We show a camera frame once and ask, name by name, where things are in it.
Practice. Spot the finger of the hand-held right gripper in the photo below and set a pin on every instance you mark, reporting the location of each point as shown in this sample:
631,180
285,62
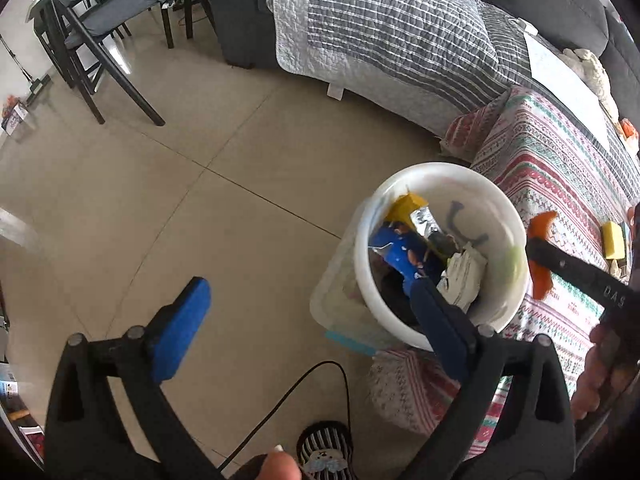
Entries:
562,262

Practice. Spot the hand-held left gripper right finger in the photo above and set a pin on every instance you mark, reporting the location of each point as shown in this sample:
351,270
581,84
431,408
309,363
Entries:
442,330

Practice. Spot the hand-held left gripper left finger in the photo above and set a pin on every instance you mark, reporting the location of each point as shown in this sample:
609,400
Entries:
180,330

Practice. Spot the orange plastic wrapper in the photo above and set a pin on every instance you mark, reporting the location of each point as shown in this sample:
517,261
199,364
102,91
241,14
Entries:
542,225

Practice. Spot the white wrapper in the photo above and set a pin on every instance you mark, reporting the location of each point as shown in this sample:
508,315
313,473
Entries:
462,280

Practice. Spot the white plastic bin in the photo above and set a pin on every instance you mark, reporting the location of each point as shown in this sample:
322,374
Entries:
495,210

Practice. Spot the blue wrapper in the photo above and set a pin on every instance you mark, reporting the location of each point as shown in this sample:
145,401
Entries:
397,255

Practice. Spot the yellow foil wrapper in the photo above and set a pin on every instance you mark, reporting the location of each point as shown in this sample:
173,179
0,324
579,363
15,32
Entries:
405,209

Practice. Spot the person's right hand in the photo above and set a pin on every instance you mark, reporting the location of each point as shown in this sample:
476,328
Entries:
595,385

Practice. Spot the person's left hand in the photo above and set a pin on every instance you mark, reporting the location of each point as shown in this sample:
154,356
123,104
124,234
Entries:
281,466

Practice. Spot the yellow sponge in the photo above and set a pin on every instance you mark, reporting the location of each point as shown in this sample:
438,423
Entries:
613,240

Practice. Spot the patterned tablecloth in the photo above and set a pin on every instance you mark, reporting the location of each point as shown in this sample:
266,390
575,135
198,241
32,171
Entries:
550,180

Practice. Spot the clear plastic storage tub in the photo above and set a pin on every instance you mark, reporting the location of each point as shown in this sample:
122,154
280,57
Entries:
340,305

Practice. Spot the orange white toy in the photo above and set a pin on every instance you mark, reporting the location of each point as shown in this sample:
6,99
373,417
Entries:
629,129

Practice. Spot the striped black white slipper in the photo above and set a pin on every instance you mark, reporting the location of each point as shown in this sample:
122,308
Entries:
325,447

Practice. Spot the beige plush toy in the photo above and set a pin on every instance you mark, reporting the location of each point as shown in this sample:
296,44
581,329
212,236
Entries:
592,72

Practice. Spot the white paper sheet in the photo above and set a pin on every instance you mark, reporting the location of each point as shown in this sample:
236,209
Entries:
560,62

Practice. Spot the white charger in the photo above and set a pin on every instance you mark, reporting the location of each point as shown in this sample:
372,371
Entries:
526,25

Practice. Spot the colourful packet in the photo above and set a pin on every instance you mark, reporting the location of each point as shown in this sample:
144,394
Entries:
12,117

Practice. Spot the grey striped quilt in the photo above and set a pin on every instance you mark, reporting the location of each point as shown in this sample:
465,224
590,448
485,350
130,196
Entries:
390,40

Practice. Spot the floor mop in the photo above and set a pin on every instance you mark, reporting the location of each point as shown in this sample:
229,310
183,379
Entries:
27,77

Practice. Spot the dining table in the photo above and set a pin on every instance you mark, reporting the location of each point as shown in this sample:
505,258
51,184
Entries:
42,5

